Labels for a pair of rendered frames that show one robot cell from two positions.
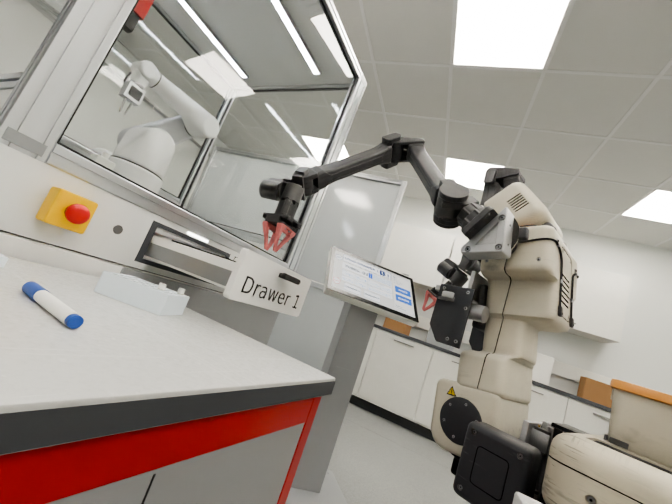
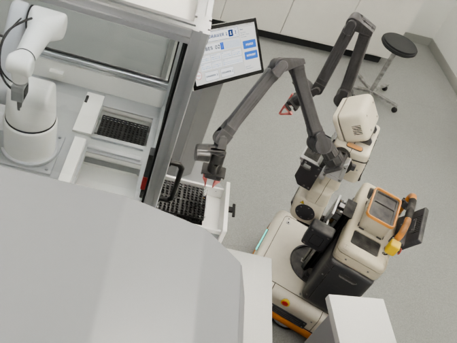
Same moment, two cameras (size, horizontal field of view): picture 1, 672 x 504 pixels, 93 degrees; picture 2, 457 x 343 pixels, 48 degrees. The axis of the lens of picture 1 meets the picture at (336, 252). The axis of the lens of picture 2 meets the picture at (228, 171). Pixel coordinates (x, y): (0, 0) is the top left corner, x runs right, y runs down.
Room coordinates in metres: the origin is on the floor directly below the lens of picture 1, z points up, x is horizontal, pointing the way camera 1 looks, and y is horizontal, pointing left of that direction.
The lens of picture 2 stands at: (-0.31, 1.19, 2.60)
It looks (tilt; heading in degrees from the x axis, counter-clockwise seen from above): 44 degrees down; 318
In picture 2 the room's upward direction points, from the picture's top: 23 degrees clockwise
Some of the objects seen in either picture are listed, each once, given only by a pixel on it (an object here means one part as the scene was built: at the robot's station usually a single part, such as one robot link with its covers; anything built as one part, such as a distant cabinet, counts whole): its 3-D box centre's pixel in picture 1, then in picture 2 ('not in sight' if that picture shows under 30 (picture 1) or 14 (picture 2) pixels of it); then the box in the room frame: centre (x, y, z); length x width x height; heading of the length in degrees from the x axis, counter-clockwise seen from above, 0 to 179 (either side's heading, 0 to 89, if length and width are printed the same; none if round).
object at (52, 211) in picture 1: (68, 211); not in sight; (0.66, 0.54, 0.88); 0.07 x 0.05 x 0.07; 151
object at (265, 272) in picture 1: (274, 287); (223, 212); (0.80, 0.11, 0.87); 0.29 x 0.02 x 0.11; 151
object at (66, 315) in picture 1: (50, 303); not in sight; (0.38, 0.28, 0.77); 0.14 x 0.02 x 0.02; 58
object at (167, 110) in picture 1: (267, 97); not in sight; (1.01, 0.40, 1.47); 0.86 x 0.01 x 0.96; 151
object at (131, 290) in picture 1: (145, 294); not in sight; (0.62, 0.30, 0.78); 0.12 x 0.08 x 0.04; 88
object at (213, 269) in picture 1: (215, 270); (177, 203); (0.90, 0.30, 0.86); 0.40 x 0.26 x 0.06; 61
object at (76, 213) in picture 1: (76, 213); not in sight; (0.64, 0.51, 0.88); 0.04 x 0.03 x 0.04; 151
